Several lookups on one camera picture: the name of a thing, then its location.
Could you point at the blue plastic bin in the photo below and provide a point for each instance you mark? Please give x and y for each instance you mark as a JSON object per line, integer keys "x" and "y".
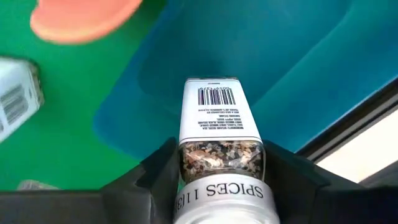
{"x": 280, "y": 46}

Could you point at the black aluminium table frame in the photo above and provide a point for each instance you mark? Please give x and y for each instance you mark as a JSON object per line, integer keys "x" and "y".
{"x": 357, "y": 121}

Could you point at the orange plastic bin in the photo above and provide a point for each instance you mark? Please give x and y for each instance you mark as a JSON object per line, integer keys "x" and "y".
{"x": 84, "y": 18}

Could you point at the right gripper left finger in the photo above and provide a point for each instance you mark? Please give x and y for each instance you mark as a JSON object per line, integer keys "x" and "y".
{"x": 93, "y": 208}

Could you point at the white-lid glass spice jar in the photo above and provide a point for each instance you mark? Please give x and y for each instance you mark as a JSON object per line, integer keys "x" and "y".
{"x": 15, "y": 99}
{"x": 217, "y": 124}

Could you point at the green table mat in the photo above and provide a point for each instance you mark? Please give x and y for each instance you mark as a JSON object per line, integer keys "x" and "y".
{"x": 77, "y": 93}

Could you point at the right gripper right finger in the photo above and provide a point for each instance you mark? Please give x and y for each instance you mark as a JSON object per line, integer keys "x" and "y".
{"x": 326, "y": 208}

